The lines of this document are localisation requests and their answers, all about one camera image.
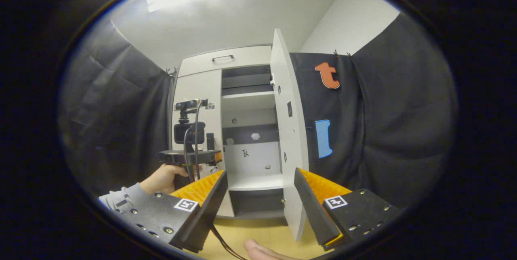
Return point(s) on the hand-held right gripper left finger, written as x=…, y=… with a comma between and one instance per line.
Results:
x=210, y=215

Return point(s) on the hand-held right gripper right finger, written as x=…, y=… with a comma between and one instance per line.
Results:
x=313, y=211

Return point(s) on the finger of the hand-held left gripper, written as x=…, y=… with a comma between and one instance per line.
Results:
x=218, y=158

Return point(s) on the beige double-door shoe cabinet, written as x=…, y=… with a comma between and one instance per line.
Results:
x=250, y=159

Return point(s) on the beige cabinet door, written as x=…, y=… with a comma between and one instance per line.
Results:
x=288, y=131
x=200, y=84

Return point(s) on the white cabinet shelf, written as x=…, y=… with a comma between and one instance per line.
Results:
x=248, y=100
x=254, y=182

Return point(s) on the beige cabinet drawer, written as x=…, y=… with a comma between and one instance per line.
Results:
x=242, y=62

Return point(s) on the black backdrop cloth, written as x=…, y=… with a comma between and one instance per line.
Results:
x=383, y=131

